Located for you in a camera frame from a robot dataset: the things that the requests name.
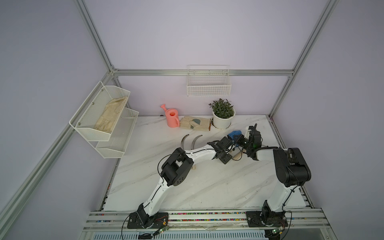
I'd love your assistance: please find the white wire wall basket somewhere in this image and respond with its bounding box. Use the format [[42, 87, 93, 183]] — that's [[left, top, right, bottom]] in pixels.
[[187, 65, 232, 97]]

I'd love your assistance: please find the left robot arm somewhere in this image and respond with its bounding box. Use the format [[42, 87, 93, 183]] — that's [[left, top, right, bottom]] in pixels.
[[136, 137, 232, 228]]

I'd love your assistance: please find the potted green plant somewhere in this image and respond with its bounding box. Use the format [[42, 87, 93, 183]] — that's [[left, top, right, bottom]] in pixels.
[[209, 99, 236, 130]]

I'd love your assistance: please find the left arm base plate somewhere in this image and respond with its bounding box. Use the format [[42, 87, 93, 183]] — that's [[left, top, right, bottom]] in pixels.
[[127, 212, 169, 229]]

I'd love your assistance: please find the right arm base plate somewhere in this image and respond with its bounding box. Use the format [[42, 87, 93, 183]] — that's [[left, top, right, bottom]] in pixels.
[[246, 211, 288, 228]]

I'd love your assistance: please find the pink watering can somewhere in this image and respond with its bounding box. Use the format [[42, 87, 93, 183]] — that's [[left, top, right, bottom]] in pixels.
[[161, 104, 180, 128]]

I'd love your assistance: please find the beige glove in shelf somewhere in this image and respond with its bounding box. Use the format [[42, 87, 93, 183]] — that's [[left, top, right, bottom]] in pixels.
[[94, 97, 129, 134]]

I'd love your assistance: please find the lower white mesh shelf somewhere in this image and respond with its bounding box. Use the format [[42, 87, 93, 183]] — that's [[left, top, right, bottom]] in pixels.
[[96, 108, 139, 159]]

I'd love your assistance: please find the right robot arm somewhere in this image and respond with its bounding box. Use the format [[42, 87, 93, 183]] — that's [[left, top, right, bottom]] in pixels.
[[234, 125, 312, 227]]

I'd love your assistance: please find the aluminium front rail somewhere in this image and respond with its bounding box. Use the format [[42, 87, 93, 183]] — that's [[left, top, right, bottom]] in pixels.
[[83, 208, 331, 232]]

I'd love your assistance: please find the upper white mesh shelf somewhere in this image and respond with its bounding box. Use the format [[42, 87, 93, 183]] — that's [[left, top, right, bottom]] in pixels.
[[69, 82, 131, 142]]

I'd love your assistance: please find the blue microfibre rag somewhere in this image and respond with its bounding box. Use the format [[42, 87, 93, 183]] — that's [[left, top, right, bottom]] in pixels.
[[227, 130, 242, 142]]

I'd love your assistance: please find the white mesh shelf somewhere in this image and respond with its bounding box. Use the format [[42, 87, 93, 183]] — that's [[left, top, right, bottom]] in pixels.
[[96, 108, 139, 159], [69, 82, 131, 142]]

